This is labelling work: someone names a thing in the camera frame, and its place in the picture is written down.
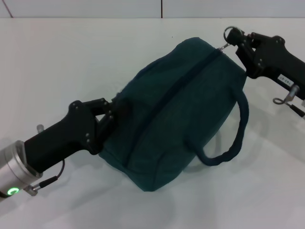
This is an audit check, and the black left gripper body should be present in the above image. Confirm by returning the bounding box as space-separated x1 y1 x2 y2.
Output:
23 100 103 173

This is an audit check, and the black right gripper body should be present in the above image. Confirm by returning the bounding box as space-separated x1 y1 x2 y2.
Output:
251 32 305 101

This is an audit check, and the metal zipper pull ring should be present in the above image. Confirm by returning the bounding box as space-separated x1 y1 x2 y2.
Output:
218 25 244 52

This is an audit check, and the teal insulated lunch bag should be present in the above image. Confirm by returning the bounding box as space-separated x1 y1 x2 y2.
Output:
98 37 250 192

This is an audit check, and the right arm cable with plug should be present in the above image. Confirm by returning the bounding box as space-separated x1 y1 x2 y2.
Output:
273 85 305 118

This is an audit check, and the arm cable with plug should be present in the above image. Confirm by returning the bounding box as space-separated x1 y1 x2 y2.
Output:
22 159 66 197
273 85 305 118

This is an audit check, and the left arm cable with plug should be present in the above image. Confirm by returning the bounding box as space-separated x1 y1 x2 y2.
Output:
22 159 66 197

